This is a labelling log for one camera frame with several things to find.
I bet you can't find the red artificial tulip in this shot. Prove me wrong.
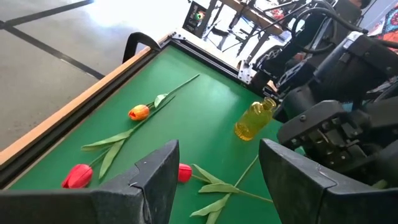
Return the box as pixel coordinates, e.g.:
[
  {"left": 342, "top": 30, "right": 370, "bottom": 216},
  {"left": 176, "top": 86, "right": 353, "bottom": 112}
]
[
  {"left": 177, "top": 163, "right": 274, "bottom": 205},
  {"left": 61, "top": 95, "right": 177, "bottom": 190}
]

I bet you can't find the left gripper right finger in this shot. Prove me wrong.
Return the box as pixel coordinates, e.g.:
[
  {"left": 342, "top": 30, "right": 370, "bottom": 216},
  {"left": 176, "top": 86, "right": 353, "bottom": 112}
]
[{"left": 259, "top": 139, "right": 398, "bottom": 224}]

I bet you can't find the yellow glass vase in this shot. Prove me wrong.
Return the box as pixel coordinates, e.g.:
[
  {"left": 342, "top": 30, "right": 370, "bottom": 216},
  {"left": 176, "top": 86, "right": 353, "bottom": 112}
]
[{"left": 234, "top": 96, "right": 277, "bottom": 142}]

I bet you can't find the black computer case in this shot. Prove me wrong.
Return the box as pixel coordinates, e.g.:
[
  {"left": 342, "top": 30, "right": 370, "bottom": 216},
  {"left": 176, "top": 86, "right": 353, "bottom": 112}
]
[{"left": 182, "top": 1, "right": 208, "bottom": 35}]

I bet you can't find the wooden desk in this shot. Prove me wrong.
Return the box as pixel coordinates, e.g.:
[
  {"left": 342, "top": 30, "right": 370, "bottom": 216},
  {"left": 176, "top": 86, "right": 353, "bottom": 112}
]
[{"left": 217, "top": 0, "right": 284, "bottom": 35}]

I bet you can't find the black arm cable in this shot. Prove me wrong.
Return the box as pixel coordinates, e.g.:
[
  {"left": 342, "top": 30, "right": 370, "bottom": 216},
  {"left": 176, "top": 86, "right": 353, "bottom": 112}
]
[{"left": 290, "top": 6, "right": 369, "bottom": 55}]

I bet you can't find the orange artificial tulip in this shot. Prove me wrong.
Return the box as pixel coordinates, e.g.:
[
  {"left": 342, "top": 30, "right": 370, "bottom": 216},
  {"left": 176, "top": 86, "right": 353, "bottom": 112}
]
[
  {"left": 189, "top": 154, "right": 261, "bottom": 224},
  {"left": 127, "top": 73, "right": 201, "bottom": 121}
]

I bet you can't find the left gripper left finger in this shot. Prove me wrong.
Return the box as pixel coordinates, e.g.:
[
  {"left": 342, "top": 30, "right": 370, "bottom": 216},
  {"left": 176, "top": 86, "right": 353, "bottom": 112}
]
[{"left": 0, "top": 139, "right": 180, "bottom": 224}]

